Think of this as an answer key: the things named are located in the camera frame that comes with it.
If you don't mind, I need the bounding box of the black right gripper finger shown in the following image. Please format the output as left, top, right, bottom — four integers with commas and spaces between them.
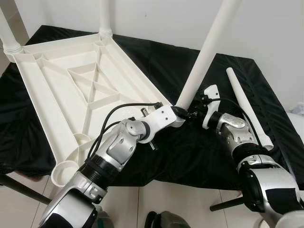
171, 105, 191, 120

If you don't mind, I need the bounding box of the white plastic children table top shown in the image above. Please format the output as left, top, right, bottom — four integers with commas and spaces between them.
9, 31, 186, 186

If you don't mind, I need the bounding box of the black table cloth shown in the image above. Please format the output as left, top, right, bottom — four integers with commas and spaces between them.
0, 25, 304, 190

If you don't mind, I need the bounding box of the grey robot right leg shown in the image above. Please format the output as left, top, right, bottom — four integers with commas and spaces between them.
145, 210, 193, 228

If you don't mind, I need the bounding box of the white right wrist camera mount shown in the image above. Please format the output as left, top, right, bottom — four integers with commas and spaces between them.
202, 85, 222, 130

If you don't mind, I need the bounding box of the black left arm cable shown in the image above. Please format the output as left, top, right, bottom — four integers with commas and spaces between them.
88, 102, 164, 162

